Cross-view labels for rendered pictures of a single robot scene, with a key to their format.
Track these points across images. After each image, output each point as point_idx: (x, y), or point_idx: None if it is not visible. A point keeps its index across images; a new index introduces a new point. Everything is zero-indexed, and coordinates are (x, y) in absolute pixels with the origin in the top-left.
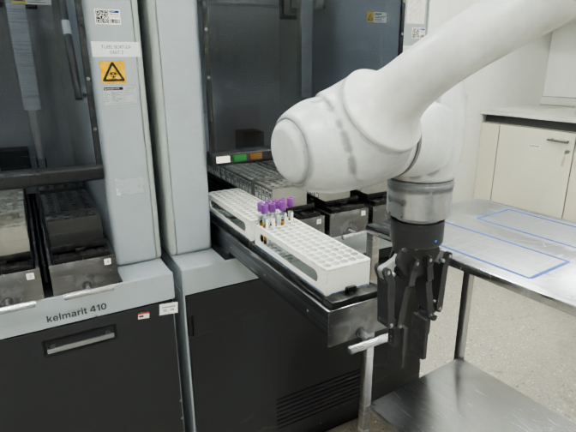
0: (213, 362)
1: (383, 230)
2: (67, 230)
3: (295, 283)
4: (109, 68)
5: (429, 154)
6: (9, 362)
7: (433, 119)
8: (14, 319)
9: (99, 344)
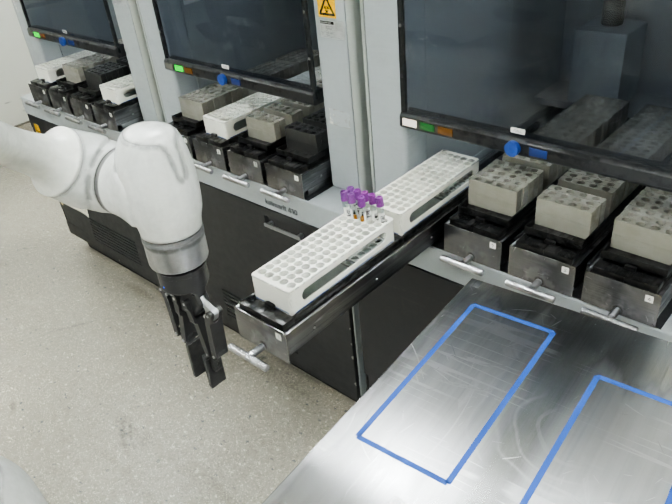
0: (375, 317)
1: (460, 294)
2: (295, 138)
3: None
4: (323, 2)
5: (113, 210)
6: (249, 217)
7: (107, 183)
8: (249, 189)
9: (294, 240)
